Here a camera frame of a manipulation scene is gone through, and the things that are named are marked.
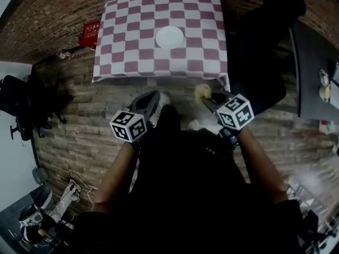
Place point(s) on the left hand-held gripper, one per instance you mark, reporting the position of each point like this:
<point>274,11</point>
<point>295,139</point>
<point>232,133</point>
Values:
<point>128,126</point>

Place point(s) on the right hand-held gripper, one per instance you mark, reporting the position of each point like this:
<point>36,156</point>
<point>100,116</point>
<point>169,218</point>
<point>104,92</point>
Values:
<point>234,114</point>

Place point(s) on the yellow sponge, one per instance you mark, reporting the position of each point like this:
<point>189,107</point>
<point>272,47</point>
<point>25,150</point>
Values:
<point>202,90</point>

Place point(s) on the white round plate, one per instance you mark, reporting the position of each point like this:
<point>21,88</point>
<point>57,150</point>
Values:
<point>169,37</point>

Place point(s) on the person's right forearm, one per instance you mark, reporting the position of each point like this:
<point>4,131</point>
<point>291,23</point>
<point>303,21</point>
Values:
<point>260,165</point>

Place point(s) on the person's left forearm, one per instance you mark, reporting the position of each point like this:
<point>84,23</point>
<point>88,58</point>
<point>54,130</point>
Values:
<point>116,176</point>

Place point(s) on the person's white right shoe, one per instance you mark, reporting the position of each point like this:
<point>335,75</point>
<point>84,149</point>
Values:
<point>194,125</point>

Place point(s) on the person's white shoe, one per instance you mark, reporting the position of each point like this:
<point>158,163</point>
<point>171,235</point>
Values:
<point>194,125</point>
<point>164,99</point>

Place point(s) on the person's white left shoe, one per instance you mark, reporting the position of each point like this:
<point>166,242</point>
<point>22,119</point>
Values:
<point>164,99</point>

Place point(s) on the red white checkered tablecloth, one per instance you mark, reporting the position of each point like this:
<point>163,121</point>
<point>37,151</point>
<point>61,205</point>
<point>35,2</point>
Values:
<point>137,52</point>

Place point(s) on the black high-back chair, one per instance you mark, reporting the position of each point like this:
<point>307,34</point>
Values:
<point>262,49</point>

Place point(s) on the person's black clothing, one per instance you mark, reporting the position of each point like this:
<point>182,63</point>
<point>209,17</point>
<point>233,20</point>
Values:
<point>185,189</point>

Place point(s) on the red box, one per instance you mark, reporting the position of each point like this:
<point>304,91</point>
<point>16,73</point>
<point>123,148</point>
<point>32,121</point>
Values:
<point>89,34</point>

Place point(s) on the black office chair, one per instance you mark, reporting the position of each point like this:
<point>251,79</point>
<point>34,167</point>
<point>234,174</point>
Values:
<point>29,104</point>

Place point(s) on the grey green round object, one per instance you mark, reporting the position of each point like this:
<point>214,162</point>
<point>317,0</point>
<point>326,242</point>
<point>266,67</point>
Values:
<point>39,175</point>

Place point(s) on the dark grey desk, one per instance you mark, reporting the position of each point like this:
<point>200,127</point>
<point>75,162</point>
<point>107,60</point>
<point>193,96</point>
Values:
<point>312,83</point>

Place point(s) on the pale yellow cup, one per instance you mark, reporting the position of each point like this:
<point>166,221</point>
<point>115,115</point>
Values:
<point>324,93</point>

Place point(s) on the white cup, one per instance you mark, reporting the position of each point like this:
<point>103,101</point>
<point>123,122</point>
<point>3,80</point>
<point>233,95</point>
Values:
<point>323,77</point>

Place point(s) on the pink green small box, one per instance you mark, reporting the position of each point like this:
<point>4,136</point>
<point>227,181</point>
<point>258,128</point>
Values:
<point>327,126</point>

